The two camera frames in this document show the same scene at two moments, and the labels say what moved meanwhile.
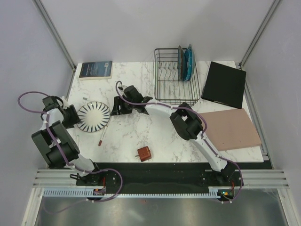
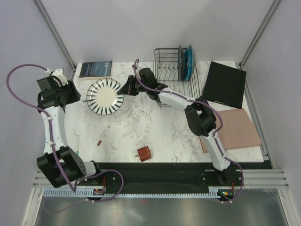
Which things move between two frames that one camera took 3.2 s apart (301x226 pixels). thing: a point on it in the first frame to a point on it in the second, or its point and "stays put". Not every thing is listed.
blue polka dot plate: [187, 68] stays put
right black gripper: [115, 111] to [128, 88]
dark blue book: [96, 70] stays put
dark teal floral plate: [181, 63] stays put
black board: [224, 84] stays put
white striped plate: [94, 116] to [102, 97]
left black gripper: [75, 118] to [75, 95]
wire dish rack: [168, 88] stays put
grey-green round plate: [190, 47] stays put
